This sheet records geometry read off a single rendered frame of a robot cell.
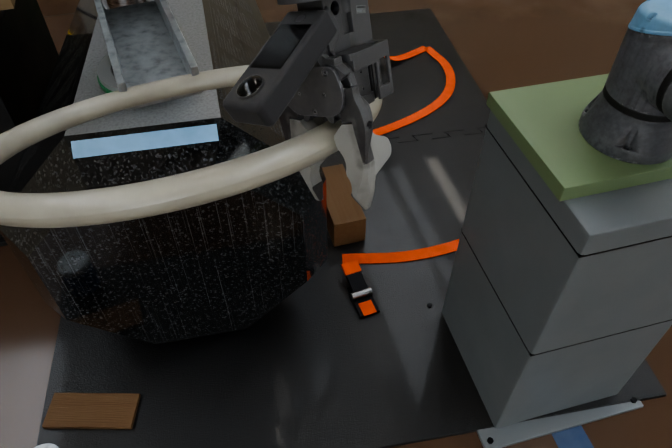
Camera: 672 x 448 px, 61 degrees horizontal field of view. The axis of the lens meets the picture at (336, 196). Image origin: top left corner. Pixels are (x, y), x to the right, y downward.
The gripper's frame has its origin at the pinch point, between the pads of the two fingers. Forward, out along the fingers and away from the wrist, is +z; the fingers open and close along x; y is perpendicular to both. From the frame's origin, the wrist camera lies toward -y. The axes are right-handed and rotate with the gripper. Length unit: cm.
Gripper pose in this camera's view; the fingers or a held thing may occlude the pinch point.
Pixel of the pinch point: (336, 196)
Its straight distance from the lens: 56.5
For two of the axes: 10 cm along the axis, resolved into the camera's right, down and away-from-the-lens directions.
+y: 6.0, -4.2, 6.8
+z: 1.6, 9.0, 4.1
